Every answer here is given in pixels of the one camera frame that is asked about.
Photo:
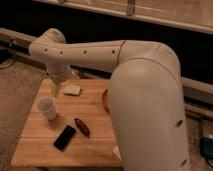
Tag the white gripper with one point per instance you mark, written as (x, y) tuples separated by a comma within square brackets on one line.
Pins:
[(58, 73)]

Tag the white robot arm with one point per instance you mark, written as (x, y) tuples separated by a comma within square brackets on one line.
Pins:
[(145, 95)]

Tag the orange ceramic bowl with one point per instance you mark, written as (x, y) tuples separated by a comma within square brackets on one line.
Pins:
[(105, 102)]

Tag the wooden cutting board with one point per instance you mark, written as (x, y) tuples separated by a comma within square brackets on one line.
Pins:
[(81, 135)]

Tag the dark brown oblong object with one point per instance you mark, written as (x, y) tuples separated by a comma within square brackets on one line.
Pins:
[(82, 127)]

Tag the black rectangular remote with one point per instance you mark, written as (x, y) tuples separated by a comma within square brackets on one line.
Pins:
[(65, 136)]

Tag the blue device on floor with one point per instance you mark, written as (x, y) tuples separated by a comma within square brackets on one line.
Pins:
[(206, 147)]

